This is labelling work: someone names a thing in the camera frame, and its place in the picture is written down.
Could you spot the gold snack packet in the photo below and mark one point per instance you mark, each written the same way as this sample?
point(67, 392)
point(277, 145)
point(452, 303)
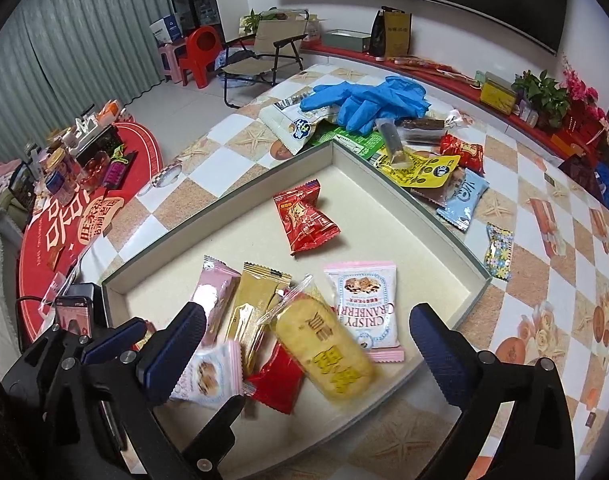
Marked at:
point(249, 305)

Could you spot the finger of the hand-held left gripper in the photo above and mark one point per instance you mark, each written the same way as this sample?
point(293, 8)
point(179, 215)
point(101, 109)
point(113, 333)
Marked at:
point(112, 342)
point(219, 425)

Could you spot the black yellow paper bag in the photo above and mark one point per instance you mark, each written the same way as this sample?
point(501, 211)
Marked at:
point(397, 35)

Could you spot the smartphone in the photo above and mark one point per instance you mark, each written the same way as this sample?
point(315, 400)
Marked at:
point(74, 315)

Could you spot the red white-print snack packet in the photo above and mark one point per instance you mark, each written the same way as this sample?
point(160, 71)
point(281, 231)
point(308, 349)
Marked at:
point(462, 152)

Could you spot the red gift box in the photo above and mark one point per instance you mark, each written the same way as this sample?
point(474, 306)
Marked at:
point(582, 127)

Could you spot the small white pink cookie packet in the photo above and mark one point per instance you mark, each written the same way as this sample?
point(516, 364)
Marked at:
point(209, 375)

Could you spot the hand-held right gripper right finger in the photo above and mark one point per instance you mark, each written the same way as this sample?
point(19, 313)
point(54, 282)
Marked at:
point(442, 360)

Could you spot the dark red patterned cloth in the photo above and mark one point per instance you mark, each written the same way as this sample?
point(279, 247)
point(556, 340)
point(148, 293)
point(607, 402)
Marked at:
point(582, 175)

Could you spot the large white blue-print packet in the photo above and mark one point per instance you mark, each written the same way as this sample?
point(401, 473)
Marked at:
point(289, 127)

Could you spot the grey shallow cardboard tray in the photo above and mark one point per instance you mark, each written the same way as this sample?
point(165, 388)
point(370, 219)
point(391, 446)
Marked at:
point(224, 240)

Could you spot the pink snack packet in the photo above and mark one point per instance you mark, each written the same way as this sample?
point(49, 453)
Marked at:
point(217, 290)

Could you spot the light blue snack packet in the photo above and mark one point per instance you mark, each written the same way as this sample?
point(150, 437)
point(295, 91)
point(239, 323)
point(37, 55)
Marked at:
point(464, 200)

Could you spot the grey curtain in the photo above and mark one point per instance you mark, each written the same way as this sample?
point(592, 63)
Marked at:
point(84, 35)

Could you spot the pink artificial flowers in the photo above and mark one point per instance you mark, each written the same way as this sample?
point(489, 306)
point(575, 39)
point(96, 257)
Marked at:
point(579, 90)

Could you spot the green snack packet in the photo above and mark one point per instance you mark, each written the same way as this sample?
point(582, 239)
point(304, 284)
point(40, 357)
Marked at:
point(357, 142)

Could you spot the black rectangular box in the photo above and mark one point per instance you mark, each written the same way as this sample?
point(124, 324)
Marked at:
point(97, 142)

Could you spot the checkered printed tablecloth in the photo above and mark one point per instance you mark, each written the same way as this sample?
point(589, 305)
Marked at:
point(534, 280)

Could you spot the pink plastic stool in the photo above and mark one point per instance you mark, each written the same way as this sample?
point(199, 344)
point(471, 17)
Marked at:
point(172, 57)

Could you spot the red round table cover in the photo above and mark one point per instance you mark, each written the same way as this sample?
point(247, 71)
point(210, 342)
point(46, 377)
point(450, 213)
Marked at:
point(64, 240)

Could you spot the beige folding chair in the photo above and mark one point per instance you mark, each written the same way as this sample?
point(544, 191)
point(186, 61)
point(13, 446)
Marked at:
point(249, 62)

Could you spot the dark brown bar packet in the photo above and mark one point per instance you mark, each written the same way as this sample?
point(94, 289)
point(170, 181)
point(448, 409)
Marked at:
point(424, 130)

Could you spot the grey open box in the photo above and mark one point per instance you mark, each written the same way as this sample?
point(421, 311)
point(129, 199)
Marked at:
point(347, 40)

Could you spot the clear bar wrapper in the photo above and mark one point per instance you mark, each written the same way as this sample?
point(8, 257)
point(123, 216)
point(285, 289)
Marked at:
point(390, 140)

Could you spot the red candy-shaped snack packet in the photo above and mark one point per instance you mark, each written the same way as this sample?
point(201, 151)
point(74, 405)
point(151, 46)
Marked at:
point(304, 220)

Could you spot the green potted plant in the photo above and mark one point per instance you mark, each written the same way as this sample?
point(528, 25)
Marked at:
point(542, 92)

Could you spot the plain red snack packet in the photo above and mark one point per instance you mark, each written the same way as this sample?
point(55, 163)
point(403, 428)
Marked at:
point(277, 380)

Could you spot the red plastic chair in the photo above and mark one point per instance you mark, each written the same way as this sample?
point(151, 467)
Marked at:
point(199, 52)

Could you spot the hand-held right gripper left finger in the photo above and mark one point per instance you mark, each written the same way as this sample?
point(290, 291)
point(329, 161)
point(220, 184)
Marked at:
point(174, 355)

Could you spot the blue nitrile gloves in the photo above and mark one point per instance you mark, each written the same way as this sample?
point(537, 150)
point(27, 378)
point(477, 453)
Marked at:
point(369, 102)

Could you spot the purple snack packet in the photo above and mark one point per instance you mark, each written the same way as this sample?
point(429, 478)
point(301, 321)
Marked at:
point(114, 172)

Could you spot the yellow black-print snack packet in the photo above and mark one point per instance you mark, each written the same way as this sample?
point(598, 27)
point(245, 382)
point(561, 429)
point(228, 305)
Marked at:
point(424, 170)

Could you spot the yellow green tin box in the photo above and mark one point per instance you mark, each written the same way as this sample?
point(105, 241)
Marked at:
point(497, 96)

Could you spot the small leafy plant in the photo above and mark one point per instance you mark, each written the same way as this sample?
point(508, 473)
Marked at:
point(254, 21)

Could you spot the blue label jar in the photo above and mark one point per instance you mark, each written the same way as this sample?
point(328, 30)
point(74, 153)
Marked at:
point(59, 180)

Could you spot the white pink-edged cookie packet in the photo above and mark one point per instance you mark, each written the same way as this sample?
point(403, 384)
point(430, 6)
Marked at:
point(367, 305)

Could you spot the white blue carton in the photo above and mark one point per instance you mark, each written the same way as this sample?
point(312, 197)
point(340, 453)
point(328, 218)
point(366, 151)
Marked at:
point(168, 27)

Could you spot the yellow rice cracker packet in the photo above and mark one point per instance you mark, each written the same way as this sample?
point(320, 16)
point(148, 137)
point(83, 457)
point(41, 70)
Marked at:
point(324, 355)

